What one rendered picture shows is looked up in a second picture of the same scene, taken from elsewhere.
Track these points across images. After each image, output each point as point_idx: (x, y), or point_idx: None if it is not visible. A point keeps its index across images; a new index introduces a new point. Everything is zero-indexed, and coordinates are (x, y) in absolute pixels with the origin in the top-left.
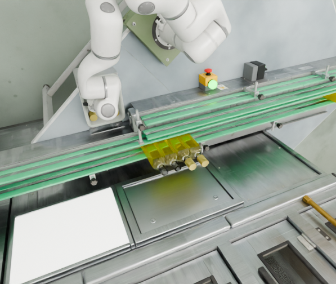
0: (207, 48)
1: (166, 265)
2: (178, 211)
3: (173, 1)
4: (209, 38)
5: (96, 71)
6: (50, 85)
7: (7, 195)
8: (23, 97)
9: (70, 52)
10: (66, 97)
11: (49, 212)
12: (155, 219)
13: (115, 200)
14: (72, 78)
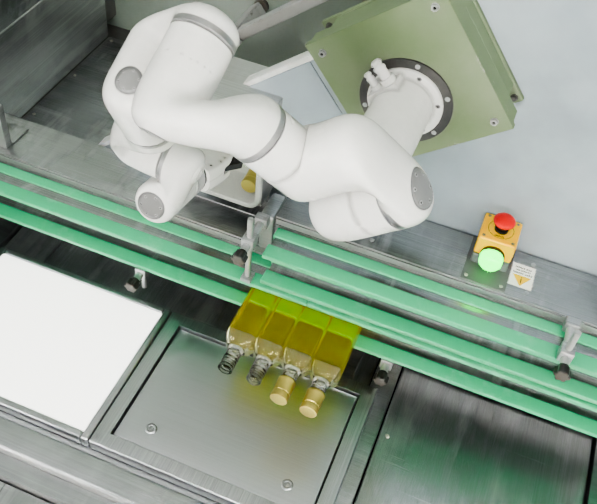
0: (340, 228)
1: None
2: (202, 450)
3: (206, 146)
4: (349, 213)
5: (124, 146)
6: (271, 6)
7: (6, 212)
8: (212, 3)
9: None
10: (294, 45)
11: (47, 282)
12: (155, 429)
13: (142, 342)
14: (323, 14)
